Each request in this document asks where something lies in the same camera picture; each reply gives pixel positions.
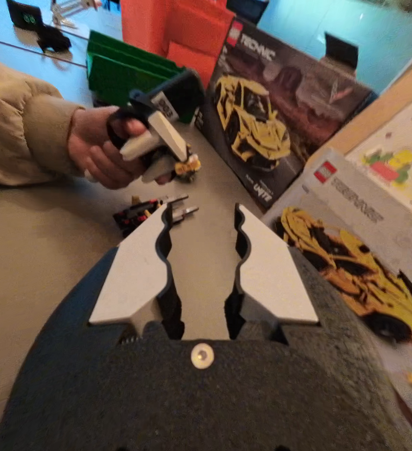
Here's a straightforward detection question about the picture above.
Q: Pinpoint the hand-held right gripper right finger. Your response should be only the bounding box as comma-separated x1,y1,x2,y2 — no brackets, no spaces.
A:
224,203,320,340

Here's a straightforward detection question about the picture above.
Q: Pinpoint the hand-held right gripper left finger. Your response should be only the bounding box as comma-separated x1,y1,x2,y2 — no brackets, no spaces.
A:
88,203,186,340

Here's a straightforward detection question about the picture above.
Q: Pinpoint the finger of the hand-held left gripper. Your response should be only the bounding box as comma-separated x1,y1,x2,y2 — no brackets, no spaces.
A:
148,112,189,163
141,154,177,184

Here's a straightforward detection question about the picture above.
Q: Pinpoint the grey yellow brick chunk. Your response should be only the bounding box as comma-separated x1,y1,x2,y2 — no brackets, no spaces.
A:
175,154,202,183

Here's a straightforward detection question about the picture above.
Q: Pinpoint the black grey brick chassis assembly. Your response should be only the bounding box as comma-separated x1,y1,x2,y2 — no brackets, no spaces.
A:
113,194,200,238

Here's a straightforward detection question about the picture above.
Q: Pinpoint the person's left forearm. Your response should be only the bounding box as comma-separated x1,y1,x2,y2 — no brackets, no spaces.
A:
0,53,87,187

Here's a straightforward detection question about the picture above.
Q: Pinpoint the person's left hand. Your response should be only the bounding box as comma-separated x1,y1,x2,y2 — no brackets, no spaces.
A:
68,105,178,190

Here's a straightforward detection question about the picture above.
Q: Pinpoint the red plastic storage box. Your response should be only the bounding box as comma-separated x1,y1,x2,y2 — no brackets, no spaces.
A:
119,0,236,89

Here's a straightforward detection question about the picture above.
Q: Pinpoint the green plastic storage box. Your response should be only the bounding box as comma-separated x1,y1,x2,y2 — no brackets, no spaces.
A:
86,30,201,124

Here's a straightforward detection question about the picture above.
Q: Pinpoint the white car instruction booklet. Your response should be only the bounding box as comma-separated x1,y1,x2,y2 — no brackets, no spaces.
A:
262,147,412,399

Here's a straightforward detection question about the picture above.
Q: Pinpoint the dark toy car set box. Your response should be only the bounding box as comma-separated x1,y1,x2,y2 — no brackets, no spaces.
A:
193,16,381,209

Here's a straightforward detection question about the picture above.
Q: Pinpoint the black cloth lump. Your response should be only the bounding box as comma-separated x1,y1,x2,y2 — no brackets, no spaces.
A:
37,25,72,53

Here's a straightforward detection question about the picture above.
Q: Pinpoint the black device with green light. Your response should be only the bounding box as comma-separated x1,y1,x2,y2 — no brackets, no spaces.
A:
7,0,45,31

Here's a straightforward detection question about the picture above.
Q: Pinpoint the white sheet with colourful print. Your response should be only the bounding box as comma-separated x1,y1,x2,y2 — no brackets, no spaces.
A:
345,86,412,226

